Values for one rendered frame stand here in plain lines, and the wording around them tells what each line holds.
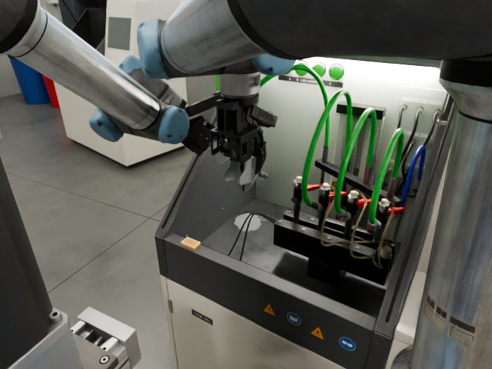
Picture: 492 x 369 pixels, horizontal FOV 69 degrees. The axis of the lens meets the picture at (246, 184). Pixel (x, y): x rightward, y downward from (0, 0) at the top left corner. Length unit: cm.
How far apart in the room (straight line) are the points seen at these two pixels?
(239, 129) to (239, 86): 8
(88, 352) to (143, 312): 150
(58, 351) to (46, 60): 38
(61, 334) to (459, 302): 29
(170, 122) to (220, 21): 45
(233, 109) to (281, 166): 78
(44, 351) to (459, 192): 31
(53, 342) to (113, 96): 42
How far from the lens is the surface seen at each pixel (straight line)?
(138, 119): 69
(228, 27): 27
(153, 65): 50
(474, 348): 33
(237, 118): 66
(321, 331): 95
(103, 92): 63
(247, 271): 98
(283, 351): 108
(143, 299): 232
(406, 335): 87
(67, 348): 34
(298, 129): 132
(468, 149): 27
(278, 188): 145
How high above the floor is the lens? 160
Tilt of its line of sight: 28 degrees down
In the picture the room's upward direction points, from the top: straight up
